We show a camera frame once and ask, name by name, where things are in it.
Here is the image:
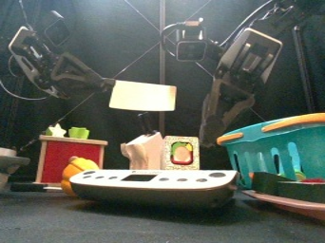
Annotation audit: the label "black toy knife handle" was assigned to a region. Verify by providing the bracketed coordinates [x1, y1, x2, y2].
[136, 111, 156, 136]

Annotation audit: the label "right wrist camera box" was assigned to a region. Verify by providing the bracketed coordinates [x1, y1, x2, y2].
[174, 18, 211, 63]

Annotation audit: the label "red wooden shape box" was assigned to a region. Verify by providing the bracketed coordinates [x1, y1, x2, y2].
[35, 134, 110, 187]

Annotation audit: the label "green flower shape block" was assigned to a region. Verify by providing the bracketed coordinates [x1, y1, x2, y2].
[67, 126, 91, 140]

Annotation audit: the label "white green star block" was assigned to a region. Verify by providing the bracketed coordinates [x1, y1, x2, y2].
[44, 123, 68, 139]

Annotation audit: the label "carton box with window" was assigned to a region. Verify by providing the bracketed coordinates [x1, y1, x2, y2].
[162, 135, 202, 171]

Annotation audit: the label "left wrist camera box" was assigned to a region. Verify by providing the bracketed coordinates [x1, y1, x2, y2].
[41, 9, 72, 47]

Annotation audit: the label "white toy knife block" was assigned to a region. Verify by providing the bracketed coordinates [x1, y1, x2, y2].
[119, 131, 164, 171]

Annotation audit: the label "vertical metal frame pole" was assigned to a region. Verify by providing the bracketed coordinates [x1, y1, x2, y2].
[158, 0, 167, 138]

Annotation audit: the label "pink toy tray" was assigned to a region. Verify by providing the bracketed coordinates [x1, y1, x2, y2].
[242, 189, 325, 221]

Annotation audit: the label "orange toy pumpkin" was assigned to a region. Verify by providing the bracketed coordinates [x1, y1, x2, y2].
[60, 156, 102, 197]

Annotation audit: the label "grey toy pot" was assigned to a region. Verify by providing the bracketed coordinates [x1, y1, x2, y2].
[0, 146, 32, 192]

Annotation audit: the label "dark green toy block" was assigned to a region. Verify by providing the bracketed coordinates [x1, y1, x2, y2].
[250, 171, 325, 204]

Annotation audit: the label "black tripod pole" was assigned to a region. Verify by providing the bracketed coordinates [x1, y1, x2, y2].
[290, 26, 317, 115]

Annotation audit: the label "green yellow toy food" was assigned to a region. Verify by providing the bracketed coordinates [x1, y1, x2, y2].
[290, 170, 308, 182]

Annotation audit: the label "teal basket orange handles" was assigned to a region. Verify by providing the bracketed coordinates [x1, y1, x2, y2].
[215, 112, 325, 192]

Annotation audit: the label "white toy kitchen scale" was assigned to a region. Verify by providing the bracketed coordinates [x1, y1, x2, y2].
[68, 168, 241, 208]

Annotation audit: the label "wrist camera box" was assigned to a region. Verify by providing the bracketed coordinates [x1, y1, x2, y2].
[41, 9, 72, 47]
[174, 18, 211, 63]

